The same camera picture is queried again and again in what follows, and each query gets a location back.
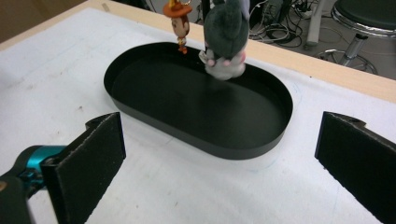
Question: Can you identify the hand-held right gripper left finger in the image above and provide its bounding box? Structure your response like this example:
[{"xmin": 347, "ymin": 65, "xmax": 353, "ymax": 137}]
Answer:
[{"xmin": 40, "ymin": 111, "xmax": 127, "ymax": 224}]

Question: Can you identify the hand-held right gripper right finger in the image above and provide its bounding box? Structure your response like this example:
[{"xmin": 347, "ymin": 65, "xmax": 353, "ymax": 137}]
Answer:
[{"xmin": 315, "ymin": 110, "xmax": 396, "ymax": 224}]

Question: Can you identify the black oval tray stand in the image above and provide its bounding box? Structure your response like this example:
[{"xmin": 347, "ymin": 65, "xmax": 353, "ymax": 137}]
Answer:
[{"xmin": 103, "ymin": 0, "xmax": 294, "ymax": 161}]

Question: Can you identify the cowboy figure keychain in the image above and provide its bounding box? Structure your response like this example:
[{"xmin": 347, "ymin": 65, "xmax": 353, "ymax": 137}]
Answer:
[{"xmin": 162, "ymin": 0, "xmax": 193, "ymax": 55}]

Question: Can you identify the grey plush toy keychain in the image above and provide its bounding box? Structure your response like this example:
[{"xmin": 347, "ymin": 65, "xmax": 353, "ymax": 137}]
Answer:
[{"xmin": 199, "ymin": 0, "xmax": 251, "ymax": 81}]

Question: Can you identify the white metal leg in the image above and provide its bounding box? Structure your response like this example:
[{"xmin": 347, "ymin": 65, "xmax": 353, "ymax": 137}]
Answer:
[{"xmin": 306, "ymin": 0, "xmax": 327, "ymax": 48}]

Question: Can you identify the black round stool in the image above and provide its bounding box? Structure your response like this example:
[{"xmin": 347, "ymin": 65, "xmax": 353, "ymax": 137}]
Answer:
[{"xmin": 316, "ymin": 0, "xmax": 396, "ymax": 76}]

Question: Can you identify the brown board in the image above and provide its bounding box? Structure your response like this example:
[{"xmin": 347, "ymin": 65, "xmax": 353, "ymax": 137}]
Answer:
[{"xmin": 0, "ymin": 0, "xmax": 85, "ymax": 43}]

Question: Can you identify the bundle of black cables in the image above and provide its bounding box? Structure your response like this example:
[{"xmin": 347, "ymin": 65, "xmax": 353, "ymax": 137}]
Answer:
[{"xmin": 248, "ymin": 0, "xmax": 312, "ymax": 49}]

